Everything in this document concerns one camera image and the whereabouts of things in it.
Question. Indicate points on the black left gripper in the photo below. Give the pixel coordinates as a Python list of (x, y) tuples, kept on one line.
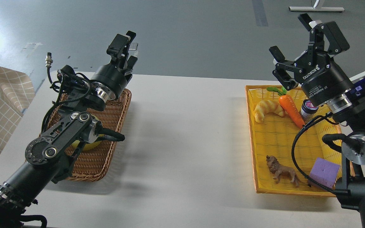
[(112, 79)]

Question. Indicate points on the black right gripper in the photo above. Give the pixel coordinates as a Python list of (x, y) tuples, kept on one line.
[(322, 79)]

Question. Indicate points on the yellow tape roll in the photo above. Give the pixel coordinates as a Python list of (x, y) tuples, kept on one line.
[(90, 146)]

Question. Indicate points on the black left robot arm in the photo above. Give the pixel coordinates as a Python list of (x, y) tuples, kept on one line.
[(66, 128)]

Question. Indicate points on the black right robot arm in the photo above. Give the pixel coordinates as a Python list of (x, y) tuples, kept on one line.
[(349, 107)]

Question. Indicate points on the toy carrot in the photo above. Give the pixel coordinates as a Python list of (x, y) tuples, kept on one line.
[(288, 104)]

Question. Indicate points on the small dark jar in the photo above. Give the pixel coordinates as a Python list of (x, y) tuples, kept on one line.
[(308, 110)]

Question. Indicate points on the white stand base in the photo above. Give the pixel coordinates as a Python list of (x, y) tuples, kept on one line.
[(317, 6)]

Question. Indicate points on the toy croissant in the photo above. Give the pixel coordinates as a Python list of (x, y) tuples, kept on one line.
[(267, 106)]

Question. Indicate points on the yellow plastic basket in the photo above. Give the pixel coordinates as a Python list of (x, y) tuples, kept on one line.
[(274, 136)]

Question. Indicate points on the purple foam cube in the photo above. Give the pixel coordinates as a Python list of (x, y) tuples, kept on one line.
[(324, 172)]

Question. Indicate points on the brown toy lion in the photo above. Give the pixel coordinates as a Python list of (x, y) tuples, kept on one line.
[(278, 170)]

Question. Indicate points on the brown wicker basket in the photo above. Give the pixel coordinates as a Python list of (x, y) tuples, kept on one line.
[(92, 165)]

